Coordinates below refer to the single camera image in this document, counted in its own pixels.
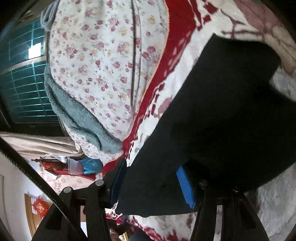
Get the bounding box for black pants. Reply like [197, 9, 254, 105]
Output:
[116, 35, 295, 217]

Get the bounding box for blue plastic bag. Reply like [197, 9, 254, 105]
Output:
[78, 157, 103, 175]

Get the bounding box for clear plastic container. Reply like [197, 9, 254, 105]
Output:
[68, 158, 84, 175]

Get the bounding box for red paper decoration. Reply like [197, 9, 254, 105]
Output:
[32, 195, 50, 218]

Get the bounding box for teal tinted window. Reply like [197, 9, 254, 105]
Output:
[1, 19, 58, 124]

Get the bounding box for white floral quilt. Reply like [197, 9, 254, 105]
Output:
[49, 1, 169, 164]

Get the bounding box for red floral plush blanket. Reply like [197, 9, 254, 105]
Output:
[101, 0, 296, 241]

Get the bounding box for grey folded cloth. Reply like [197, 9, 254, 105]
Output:
[40, 0, 60, 32]

